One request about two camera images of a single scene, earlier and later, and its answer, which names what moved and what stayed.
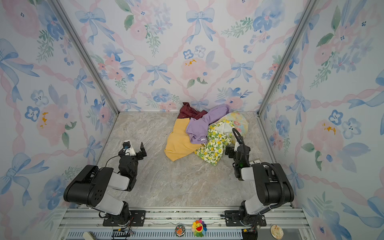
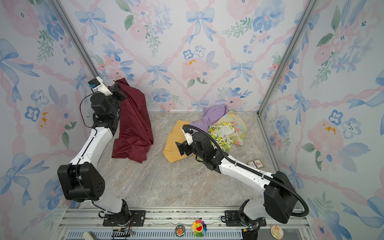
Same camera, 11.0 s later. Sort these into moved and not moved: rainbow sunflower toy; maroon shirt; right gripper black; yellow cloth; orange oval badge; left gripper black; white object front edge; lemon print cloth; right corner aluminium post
Moved: right gripper black; left gripper black; maroon shirt
Not moved: lemon print cloth; orange oval badge; yellow cloth; white object front edge; rainbow sunflower toy; right corner aluminium post
